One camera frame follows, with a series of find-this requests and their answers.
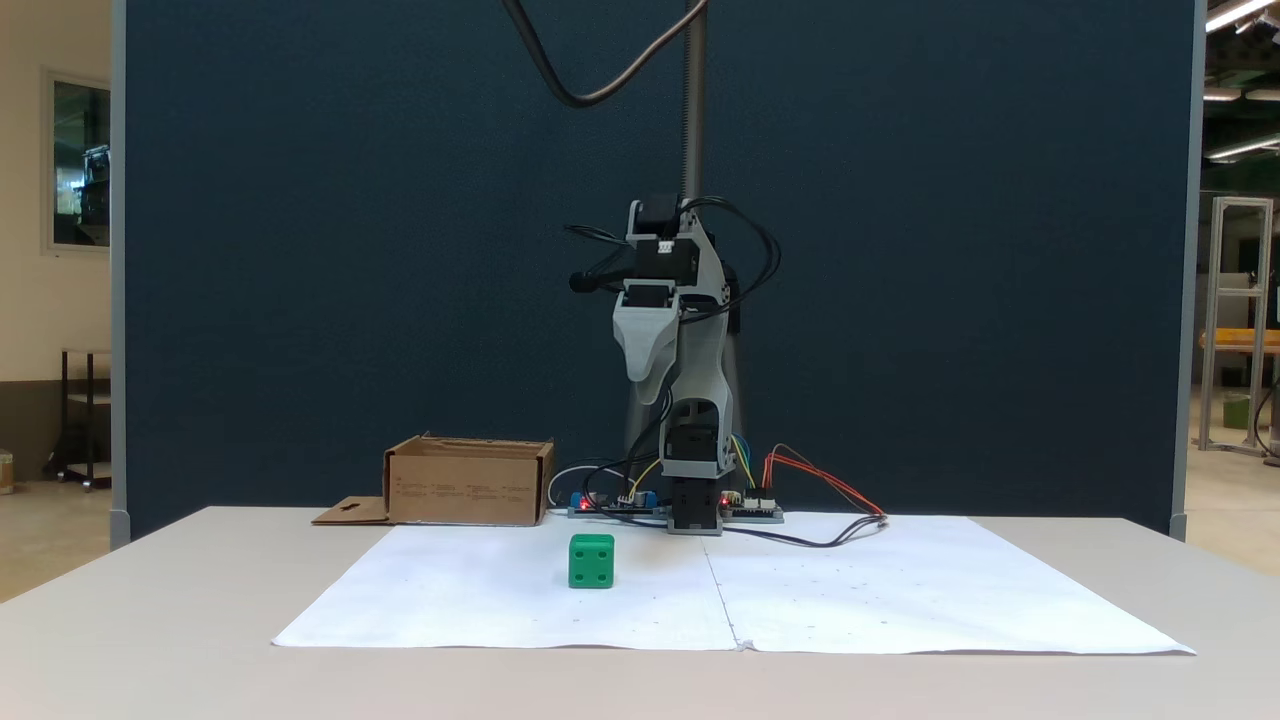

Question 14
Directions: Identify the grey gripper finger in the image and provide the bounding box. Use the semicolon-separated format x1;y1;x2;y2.
624;348;674;407

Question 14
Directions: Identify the black cable white connector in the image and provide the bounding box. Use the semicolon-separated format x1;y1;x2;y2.
720;514;890;550

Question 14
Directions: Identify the black servo cable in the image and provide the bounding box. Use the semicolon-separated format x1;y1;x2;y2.
680;196;783;323
562;224;641;293
584;398;673;513

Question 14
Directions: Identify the aluminium profile frame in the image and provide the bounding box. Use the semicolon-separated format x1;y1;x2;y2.
1199;196;1278;458

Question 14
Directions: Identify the blue circuit board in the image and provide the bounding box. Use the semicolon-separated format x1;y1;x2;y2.
567;489;663;519

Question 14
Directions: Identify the thick black hose cable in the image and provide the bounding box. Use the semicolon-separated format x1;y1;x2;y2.
502;0;709;110

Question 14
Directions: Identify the green die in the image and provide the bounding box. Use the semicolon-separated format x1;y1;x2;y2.
568;534;616;590

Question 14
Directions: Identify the dark driver circuit board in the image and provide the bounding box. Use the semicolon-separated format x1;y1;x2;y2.
720;492;785;524

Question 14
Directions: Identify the dark blue partition panel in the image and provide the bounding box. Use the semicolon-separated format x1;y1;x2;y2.
111;0;1203;542

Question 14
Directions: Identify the black shelf cart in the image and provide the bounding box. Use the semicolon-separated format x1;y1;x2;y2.
52;347;114;492

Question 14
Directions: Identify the metal stand pole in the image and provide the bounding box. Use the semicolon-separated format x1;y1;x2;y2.
682;0;709;203

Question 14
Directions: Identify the brown cardboard box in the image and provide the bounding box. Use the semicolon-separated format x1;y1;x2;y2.
311;433;556;528

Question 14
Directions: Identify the orange red wire bundle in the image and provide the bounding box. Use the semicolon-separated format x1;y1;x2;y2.
761;444;890;522

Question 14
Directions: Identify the white paper sheet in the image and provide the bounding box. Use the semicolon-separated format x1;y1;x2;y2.
700;514;1197;657
272;522;743;652

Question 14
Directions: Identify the wall window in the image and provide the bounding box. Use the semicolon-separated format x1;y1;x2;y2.
41;68;113;258

